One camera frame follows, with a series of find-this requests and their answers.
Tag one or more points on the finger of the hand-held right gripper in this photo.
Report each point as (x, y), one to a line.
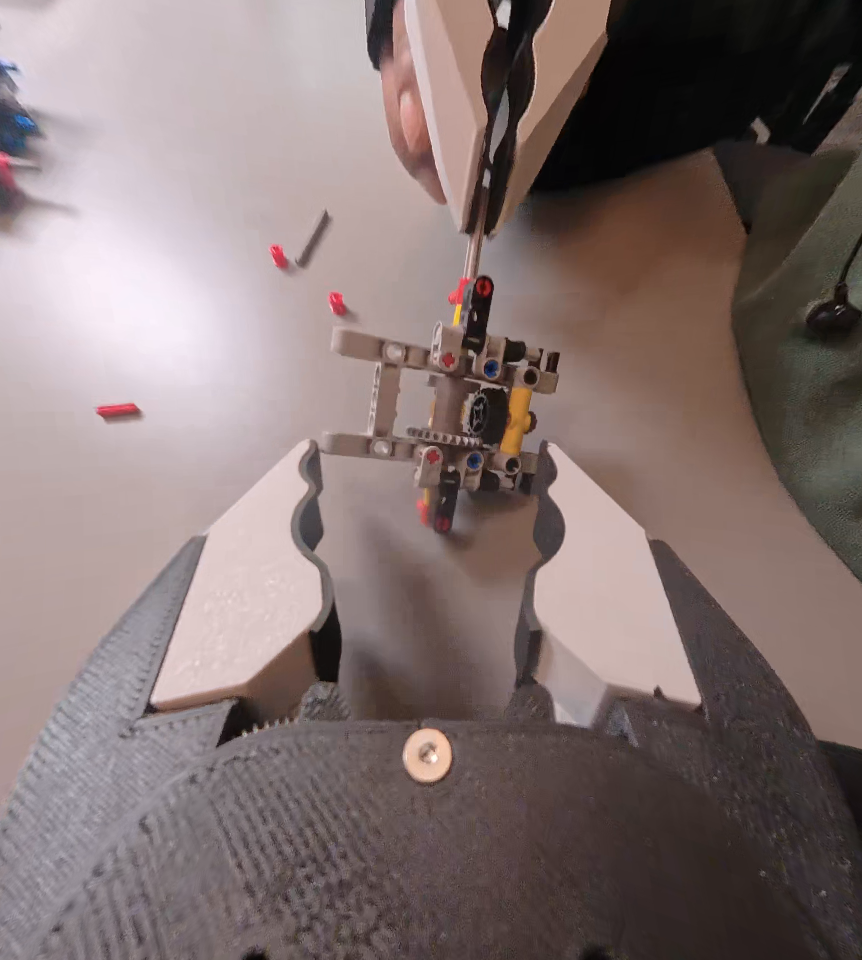
(562, 67)
(449, 82)

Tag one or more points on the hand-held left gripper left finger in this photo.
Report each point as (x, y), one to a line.
(243, 600)

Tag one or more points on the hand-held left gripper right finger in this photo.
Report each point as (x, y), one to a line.
(611, 600)

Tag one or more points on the grey lego axle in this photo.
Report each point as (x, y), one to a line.
(473, 255)
(313, 238)

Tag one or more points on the grey lego gearbox assembly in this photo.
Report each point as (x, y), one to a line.
(449, 405)

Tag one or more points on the red lego pin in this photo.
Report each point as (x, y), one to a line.
(117, 410)

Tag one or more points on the red lego bush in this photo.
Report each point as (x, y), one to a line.
(337, 303)
(278, 256)

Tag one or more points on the person's right hand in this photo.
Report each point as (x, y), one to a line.
(404, 112)

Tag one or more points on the person's green hoodie torso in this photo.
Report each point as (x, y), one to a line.
(836, 450)

